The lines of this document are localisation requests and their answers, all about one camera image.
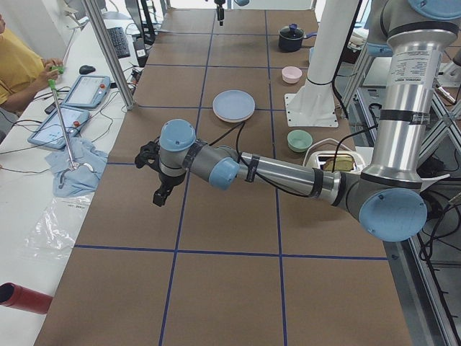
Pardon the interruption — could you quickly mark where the lower teach pendant tablet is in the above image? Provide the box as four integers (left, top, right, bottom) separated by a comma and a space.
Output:
27, 106, 90, 150

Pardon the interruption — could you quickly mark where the metal grabber stick green handle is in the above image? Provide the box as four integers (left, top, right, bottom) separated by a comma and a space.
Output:
48, 79, 80, 171

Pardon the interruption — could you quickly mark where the teach pendant tablet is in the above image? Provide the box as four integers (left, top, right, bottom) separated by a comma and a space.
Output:
27, 106, 90, 150
62, 74, 111, 110

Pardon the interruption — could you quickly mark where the black computer mouse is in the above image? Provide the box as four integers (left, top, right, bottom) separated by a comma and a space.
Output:
79, 65, 96, 75

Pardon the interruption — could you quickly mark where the aluminium frame post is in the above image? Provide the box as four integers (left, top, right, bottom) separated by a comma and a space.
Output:
81, 0, 135, 111

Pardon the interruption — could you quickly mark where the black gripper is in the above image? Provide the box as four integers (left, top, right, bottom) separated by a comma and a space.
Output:
214, 0, 225, 25
134, 140, 186, 206

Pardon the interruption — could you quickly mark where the person in yellow shirt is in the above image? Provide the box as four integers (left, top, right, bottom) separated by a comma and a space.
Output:
1, 19, 63, 115

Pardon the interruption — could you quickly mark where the clear plastic bag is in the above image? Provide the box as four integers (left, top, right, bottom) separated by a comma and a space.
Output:
19, 193, 94, 263

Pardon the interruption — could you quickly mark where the cream toaster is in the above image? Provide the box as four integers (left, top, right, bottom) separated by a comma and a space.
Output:
303, 138, 367, 174

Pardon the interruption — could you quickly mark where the pink bowl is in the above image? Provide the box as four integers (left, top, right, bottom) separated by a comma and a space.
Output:
282, 66, 303, 84

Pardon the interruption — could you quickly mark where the red cylinder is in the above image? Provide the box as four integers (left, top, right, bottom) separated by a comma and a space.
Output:
1, 283, 53, 314

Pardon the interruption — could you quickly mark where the green bowl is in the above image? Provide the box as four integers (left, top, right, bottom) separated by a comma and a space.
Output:
287, 129, 313, 153

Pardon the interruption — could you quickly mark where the upper teach pendant tablet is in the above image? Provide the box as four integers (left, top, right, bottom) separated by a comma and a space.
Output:
62, 74, 111, 110

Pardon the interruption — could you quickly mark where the pink plate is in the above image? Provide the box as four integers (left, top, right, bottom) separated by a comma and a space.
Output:
216, 115, 252, 122

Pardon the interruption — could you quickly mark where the dark blue pot with lid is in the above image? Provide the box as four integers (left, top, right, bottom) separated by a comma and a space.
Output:
278, 23, 317, 53

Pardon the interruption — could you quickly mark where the blue cloth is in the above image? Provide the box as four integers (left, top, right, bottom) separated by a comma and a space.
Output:
45, 138, 108, 198

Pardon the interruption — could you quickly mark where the blue plate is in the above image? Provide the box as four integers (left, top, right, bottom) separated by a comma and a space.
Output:
212, 90, 256, 118

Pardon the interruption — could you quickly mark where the black keyboard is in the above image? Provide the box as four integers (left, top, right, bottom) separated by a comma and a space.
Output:
107, 27, 130, 58

